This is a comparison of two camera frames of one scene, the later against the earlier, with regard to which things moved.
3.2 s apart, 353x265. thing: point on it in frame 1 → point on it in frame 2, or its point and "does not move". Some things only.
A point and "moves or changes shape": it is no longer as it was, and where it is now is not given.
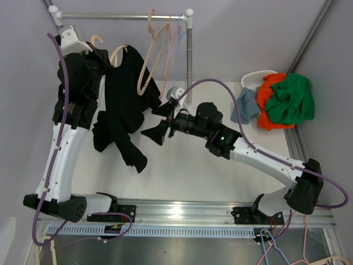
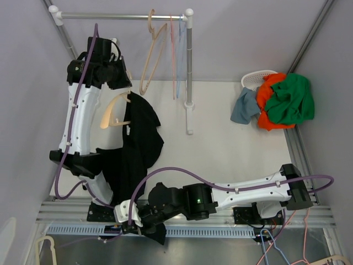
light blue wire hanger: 180,16 → 181,42
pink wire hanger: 169,43 → 172,66
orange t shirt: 265,121 does not move
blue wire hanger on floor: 274,244 does not move
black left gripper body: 97,65 → 116,77
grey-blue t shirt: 248,106 does not move
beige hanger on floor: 52,249 does not move
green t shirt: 291,100 does not move
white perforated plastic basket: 254,79 does not move
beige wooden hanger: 115,53 moves or changes shape
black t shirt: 131,92 → 126,167
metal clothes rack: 188,17 does not move
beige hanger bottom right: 336,258 does not move
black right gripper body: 181,122 → 150,219
